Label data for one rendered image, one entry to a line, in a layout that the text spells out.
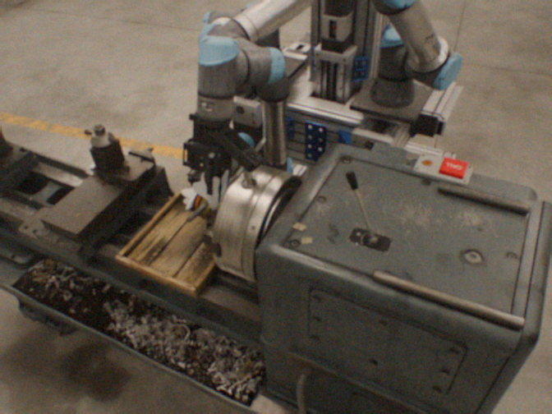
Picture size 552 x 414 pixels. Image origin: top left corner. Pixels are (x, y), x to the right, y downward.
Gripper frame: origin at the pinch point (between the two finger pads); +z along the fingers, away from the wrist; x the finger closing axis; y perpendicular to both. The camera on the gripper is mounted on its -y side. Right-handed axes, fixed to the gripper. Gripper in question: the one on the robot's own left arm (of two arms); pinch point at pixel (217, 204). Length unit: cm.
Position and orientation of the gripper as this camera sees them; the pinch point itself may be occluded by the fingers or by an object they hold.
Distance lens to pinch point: 107.9
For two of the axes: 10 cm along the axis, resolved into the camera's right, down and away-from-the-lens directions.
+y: -8.9, -2.9, 3.5
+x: -4.4, 3.6, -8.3
